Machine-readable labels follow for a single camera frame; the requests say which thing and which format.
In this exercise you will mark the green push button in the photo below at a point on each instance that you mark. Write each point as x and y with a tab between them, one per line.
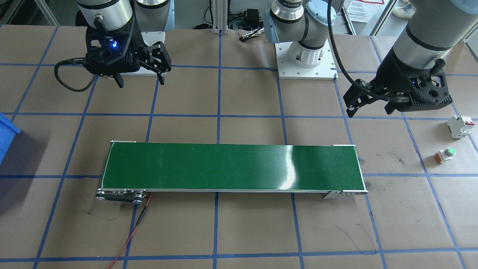
446	155

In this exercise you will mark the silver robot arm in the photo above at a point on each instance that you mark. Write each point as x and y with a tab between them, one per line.
422	33
108	11

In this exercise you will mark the white shoe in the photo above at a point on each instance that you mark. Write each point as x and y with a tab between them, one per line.
405	11

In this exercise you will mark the white plastic basket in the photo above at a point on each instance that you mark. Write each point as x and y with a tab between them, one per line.
362	11

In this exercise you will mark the white red circuit breaker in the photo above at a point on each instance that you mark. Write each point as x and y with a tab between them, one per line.
459	127

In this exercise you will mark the silver metal connectors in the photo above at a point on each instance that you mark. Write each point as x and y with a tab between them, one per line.
254	33

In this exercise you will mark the black power brick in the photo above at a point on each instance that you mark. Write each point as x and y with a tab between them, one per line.
253	16

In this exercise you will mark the empty blue plastic bin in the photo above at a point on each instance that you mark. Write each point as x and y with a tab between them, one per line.
5	134

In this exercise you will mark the green conveyor belt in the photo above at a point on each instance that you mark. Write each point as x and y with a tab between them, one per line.
224	168

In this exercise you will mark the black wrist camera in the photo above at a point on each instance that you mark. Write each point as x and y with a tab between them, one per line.
112	63
433	99

